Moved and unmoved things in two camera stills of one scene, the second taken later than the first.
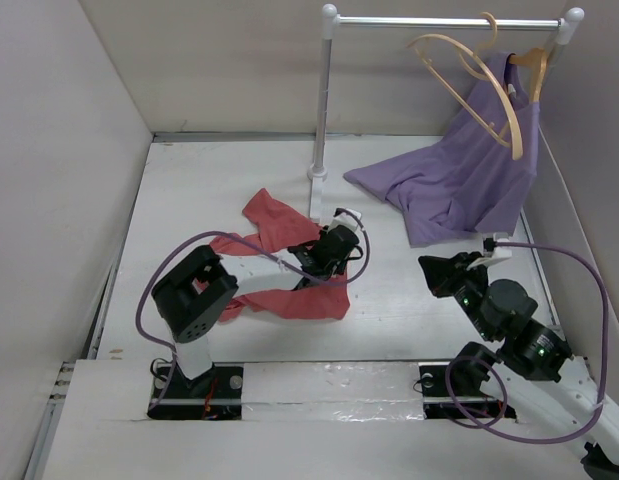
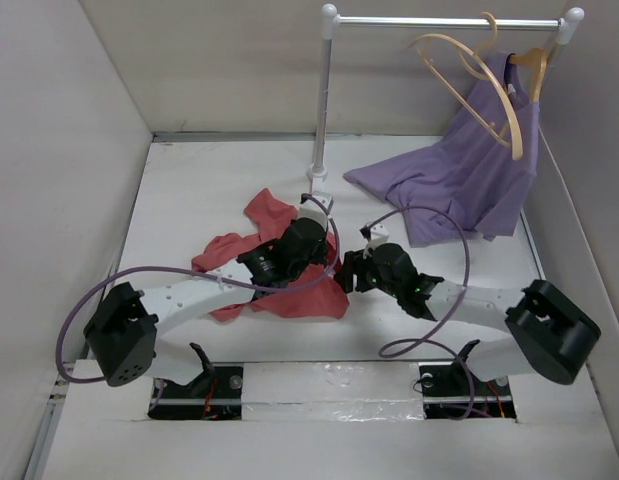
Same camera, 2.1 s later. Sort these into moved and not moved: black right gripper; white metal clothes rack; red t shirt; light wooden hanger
Moved: black right gripper
Not moved: red t shirt; light wooden hanger; white metal clothes rack
